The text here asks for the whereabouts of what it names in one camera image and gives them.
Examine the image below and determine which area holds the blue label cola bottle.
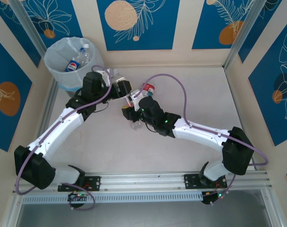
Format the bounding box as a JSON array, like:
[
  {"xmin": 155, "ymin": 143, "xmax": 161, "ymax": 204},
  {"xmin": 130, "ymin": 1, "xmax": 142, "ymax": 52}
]
[{"xmin": 63, "ymin": 43, "xmax": 91, "ymax": 73}]

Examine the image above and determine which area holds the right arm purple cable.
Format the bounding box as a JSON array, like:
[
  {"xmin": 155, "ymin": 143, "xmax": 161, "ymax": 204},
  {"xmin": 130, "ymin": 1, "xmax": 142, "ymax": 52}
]
[{"xmin": 137, "ymin": 73, "xmax": 269, "ymax": 206}]

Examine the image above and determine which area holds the small circuit board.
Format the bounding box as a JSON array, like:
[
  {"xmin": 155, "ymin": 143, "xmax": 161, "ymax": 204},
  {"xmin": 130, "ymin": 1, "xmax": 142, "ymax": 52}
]
[
  {"xmin": 67, "ymin": 192, "xmax": 90, "ymax": 202},
  {"xmin": 201, "ymin": 191, "xmax": 224, "ymax": 206}
]

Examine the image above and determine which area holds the aluminium side rail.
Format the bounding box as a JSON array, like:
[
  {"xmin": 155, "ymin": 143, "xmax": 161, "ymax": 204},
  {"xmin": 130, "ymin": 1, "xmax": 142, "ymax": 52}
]
[
  {"xmin": 39, "ymin": 79, "xmax": 59, "ymax": 142},
  {"xmin": 224, "ymin": 68, "xmax": 258, "ymax": 171}
]

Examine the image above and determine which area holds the grey mesh waste bin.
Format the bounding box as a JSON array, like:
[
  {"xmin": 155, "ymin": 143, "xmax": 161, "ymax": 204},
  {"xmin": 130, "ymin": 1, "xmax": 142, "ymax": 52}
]
[{"xmin": 66, "ymin": 82, "xmax": 84, "ymax": 98}]

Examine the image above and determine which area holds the grey slotted cable duct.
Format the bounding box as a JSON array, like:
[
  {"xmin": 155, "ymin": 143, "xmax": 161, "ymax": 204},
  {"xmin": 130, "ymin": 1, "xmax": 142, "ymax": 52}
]
[{"xmin": 22, "ymin": 191, "xmax": 204, "ymax": 204}]

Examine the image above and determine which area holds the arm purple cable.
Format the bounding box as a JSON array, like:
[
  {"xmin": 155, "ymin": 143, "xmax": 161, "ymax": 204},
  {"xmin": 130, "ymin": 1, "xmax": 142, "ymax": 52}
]
[
  {"xmin": 137, "ymin": 73, "xmax": 269, "ymax": 206},
  {"xmin": 17, "ymin": 65, "xmax": 112, "ymax": 211}
]

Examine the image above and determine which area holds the trash bin with white liner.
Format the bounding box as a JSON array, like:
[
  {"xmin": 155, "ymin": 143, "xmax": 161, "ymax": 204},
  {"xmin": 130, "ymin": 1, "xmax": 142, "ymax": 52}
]
[{"xmin": 43, "ymin": 36, "xmax": 105, "ymax": 92}]

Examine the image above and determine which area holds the orange label red-capped bottle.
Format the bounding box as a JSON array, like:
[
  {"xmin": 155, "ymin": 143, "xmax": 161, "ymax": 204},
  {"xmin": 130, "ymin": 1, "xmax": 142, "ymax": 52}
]
[{"xmin": 126, "ymin": 94, "xmax": 142, "ymax": 131}]

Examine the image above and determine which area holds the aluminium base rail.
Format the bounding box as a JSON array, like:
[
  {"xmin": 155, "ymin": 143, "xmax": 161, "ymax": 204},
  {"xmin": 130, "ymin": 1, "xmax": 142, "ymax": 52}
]
[{"xmin": 14, "ymin": 171, "xmax": 270, "ymax": 193}]

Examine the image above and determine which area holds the aluminium frame post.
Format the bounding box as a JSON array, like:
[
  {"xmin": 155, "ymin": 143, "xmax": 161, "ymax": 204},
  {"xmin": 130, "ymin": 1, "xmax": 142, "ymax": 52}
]
[
  {"xmin": 8, "ymin": 0, "xmax": 49, "ymax": 60},
  {"xmin": 224, "ymin": 0, "xmax": 263, "ymax": 70}
]

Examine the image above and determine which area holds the red label water bottle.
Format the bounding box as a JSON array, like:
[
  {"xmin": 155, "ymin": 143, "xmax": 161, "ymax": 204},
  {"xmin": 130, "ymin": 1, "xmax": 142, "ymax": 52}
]
[{"xmin": 142, "ymin": 82, "xmax": 156, "ymax": 98}]

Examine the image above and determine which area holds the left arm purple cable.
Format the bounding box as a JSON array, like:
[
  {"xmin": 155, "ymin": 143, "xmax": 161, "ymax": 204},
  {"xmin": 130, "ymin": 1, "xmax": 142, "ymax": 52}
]
[{"xmin": 17, "ymin": 65, "xmax": 112, "ymax": 211}]

